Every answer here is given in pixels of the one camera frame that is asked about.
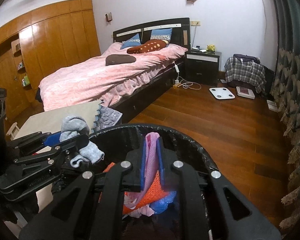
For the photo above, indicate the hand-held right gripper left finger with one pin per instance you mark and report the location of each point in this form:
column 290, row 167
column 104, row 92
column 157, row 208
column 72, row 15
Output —
column 143, row 170

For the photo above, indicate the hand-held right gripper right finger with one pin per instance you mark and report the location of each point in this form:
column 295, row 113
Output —
column 161, row 165

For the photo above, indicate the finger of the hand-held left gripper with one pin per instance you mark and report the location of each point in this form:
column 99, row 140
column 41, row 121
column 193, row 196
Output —
column 72, row 142
column 52, row 139

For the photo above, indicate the pink mesh cloth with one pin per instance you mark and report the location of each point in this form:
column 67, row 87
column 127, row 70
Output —
column 152, row 155

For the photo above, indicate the grey knit sock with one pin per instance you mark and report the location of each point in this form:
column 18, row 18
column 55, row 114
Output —
column 72, row 125

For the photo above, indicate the orange mesh net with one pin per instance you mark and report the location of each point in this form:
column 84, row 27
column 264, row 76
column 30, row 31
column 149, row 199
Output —
column 150, row 195
column 109, row 167

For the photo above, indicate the blue plastic bag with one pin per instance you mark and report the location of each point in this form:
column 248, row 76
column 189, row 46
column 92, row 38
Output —
column 165, row 201

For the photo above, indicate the bin with black bag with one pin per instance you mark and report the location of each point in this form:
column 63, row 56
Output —
column 190, row 141

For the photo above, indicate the white wooden stool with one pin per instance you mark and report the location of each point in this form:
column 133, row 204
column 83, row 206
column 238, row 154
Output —
column 13, row 130

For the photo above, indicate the pale pink crumpled cloth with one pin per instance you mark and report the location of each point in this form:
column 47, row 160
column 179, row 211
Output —
column 143, row 210

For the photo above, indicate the grey quilted cloth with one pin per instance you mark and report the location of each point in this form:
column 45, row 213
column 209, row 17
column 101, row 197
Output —
column 107, row 117

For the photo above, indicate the black cloth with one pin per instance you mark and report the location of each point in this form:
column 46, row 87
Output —
column 39, row 95

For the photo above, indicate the pink blanket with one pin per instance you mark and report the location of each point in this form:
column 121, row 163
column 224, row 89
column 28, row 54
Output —
column 90, row 80

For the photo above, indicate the yellow power strip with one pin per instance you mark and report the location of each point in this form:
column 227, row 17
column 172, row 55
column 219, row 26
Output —
column 176, row 84

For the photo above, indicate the wooden wardrobe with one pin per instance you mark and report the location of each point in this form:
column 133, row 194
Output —
column 52, row 50

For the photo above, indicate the white bathroom scale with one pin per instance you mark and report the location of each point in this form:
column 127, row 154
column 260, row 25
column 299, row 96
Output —
column 222, row 93

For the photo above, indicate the brown cushion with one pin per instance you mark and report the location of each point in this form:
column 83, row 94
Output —
column 120, row 60

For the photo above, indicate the dark nightstand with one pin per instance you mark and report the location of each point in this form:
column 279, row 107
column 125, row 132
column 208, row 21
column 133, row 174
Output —
column 202, row 67

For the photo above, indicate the pink and white scale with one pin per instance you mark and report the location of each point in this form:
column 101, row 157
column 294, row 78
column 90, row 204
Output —
column 245, row 92

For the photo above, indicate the blue pillow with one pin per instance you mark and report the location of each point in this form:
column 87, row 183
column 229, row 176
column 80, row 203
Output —
column 161, row 33
column 132, row 42

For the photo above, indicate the red-brown dotted pillow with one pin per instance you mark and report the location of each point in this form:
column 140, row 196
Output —
column 147, row 47

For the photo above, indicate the plaid cloth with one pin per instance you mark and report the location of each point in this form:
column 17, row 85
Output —
column 242, row 75

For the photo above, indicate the white flat box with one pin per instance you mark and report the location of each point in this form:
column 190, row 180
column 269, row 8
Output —
column 272, row 105

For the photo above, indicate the yellow plush toy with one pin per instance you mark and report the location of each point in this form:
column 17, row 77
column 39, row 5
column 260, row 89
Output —
column 211, row 47

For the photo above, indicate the dark wooden bed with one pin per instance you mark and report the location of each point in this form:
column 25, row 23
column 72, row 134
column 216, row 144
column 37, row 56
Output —
column 152, row 25

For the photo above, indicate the patterned curtain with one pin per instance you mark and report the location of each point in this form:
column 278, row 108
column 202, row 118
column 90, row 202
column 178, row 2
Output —
column 292, row 80

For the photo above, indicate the small wall lamp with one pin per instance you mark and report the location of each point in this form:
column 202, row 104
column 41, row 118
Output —
column 109, row 17

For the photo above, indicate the wall socket plate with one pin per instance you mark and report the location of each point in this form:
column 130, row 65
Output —
column 195, row 23

